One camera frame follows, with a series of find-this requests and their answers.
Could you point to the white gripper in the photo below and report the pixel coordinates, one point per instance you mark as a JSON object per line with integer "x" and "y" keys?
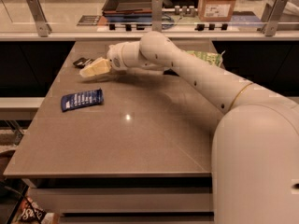
{"x": 114, "y": 56}

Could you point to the black rxbar chocolate bar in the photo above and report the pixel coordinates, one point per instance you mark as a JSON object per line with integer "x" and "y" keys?
{"x": 82, "y": 62}

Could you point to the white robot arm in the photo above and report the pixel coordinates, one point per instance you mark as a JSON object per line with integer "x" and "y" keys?
{"x": 255, "y": 149}

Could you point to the blue rxbar snack bar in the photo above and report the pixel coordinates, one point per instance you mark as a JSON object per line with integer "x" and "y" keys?
{"x": 81, "y": 99}

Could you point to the orange and black tray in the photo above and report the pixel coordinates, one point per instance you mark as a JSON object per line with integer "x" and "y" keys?
{"x": 117, "y": 7}

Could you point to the glass barrier panel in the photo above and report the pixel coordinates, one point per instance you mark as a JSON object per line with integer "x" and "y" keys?
{"x": 53, "y": 18}

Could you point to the green chip bag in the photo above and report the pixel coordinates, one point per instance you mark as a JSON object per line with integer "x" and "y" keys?
{"x": 209, "y": 57}

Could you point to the cardboard box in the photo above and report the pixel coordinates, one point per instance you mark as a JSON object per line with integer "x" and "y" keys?
{"x": 215, "y": 10}

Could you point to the snack bag on floor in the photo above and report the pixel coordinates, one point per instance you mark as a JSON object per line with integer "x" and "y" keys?
{"x": 30, "y": 213}

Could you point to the left metal glass bracket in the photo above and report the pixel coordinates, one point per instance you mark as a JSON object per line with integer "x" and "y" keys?
{"x": 42, "y": 25}

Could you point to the metal glass bracket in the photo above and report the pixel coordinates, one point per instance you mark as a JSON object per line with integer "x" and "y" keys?
{"x": 157, "y": 6}
{"x": 271, "y": 17}
{"x": 42, "y": 25}

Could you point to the middle metal glass bracket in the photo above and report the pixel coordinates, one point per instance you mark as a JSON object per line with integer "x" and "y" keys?
{"x": 157, "y": 6}

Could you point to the right metal glass bracket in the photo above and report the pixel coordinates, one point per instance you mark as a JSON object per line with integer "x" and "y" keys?
{"x": 271, "y": 17}

